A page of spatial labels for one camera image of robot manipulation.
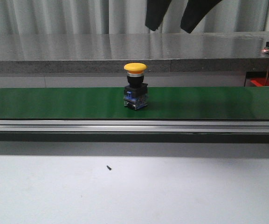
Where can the yellow mushroom push button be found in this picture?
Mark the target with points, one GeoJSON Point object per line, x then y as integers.
{"type": "Point", "coordinates": [136, 93]}

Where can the green conveyor belt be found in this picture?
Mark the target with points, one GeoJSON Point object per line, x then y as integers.
{"type": "Point", "coordinates": [249, 103]}

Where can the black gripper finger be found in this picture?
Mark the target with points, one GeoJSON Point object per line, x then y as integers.
{"type": "Point", "coordinates": [194, 12]}
{"type": "Point", "coordinates": [155, 12]}

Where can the aluminium conveyor frame rail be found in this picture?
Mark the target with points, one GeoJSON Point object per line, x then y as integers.
{"type": "Point", "coordinates": [130, 130]}

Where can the grey stone counter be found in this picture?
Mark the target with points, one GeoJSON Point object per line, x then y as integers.
{"type": "Point", "coordinates": [108, 53]}

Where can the grey curtain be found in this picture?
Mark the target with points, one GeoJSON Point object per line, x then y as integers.
{"type": "Point", "coordinates": [119, 17]}

